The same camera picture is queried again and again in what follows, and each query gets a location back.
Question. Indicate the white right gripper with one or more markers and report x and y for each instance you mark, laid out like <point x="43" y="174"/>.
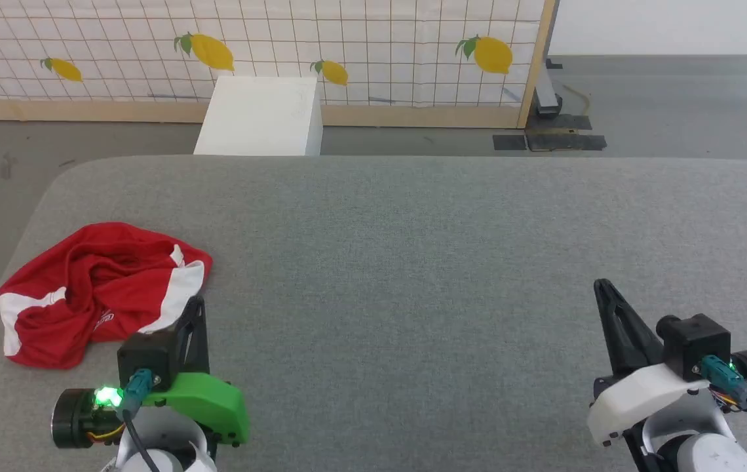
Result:
<point x="642" y="393"/>

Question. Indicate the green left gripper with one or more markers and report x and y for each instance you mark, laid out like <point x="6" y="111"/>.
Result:
<point x="210" y="400"/>

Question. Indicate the red white basketball shorts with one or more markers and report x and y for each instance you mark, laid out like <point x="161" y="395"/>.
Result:
<point x="105" y="288"/>

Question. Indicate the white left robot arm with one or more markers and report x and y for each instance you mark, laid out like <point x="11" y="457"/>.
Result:
<point x="170" y="429"/>

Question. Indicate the long black floor mat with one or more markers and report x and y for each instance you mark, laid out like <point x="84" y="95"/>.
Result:
<point x="567" y="142"/>

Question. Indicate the grey fabric sofa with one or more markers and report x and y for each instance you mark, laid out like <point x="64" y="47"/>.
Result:
<point x="413" y="275"/>

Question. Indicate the dark grey floor plate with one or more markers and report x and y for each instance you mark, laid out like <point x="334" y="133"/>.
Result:
<point x="560" y="122"/>

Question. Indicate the white rectangular box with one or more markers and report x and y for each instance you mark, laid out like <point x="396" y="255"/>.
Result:
<point x="255" y="118"/>

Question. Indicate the small black floor mat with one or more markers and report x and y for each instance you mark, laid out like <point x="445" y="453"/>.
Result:
<point x="510" y="142"/>

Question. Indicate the grey metal stand foot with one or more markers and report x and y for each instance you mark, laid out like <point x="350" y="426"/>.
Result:
<point x="546" y="92"/>

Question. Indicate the lemon print partition panel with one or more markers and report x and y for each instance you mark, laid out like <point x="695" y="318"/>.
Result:
<point x="380" y="46"/>

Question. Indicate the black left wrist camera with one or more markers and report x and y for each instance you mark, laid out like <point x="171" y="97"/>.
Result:
<point x="151" y="357"/>

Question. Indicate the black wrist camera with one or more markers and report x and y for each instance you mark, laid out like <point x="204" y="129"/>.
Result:
<point x="151" y="357"/>
<point x="698" y="341"/>

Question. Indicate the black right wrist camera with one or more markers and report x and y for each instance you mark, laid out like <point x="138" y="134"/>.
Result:
<point x="698" y="341"/>

